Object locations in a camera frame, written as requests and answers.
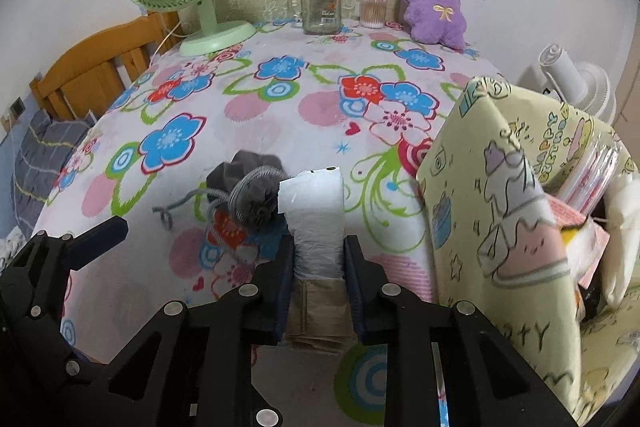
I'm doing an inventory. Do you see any white standing fan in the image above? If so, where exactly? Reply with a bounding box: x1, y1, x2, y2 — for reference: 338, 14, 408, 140
517, 44, 618, 125

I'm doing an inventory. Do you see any white fan cable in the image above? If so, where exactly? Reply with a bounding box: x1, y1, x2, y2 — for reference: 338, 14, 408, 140
150, 14, 183, 58

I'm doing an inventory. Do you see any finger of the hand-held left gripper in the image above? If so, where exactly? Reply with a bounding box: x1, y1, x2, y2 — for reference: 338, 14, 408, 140
215, 372, 283, 427
60, 216, 128, 272

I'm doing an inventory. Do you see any yellow printed fabric storage box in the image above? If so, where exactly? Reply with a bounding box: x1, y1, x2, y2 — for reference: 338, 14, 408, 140
416, 77, 640, 425

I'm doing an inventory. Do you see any beige door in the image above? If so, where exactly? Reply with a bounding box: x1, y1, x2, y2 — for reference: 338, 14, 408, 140
612, 42, 640, 128

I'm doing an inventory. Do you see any grey plaid pillow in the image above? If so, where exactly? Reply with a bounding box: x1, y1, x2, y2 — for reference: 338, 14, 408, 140
12, 109, 96, 235

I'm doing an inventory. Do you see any cotton swab jar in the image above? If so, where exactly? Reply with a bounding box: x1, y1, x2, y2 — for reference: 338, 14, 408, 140
360, 0, 393, 29

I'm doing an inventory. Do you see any grey drawstring pouch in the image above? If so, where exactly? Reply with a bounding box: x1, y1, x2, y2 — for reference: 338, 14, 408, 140
152, 150, 288, 265

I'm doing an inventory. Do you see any clear plastic wrapped pack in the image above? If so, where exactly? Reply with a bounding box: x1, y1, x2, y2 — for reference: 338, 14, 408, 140
555, 139, 626, 212

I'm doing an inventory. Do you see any brown paper bag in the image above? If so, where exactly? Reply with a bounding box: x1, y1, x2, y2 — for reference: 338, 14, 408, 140
286, 277, 358, 353

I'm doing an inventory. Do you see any floral tablecloth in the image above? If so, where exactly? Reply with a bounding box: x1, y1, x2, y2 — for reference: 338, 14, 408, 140
37, 19, 581, 427

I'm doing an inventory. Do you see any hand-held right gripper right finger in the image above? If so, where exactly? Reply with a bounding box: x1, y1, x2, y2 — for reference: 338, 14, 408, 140
344, 234, 576, 427

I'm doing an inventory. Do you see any white plastic bag roll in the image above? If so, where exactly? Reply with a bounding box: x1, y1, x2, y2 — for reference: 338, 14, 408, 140
277, 167, 347, 280

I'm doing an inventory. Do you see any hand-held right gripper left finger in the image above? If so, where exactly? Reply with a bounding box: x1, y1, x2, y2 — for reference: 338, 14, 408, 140
85, 234, 296, 427

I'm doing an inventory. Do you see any wooden headboard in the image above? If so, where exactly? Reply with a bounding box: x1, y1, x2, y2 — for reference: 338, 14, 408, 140
30, 12, 183, 122

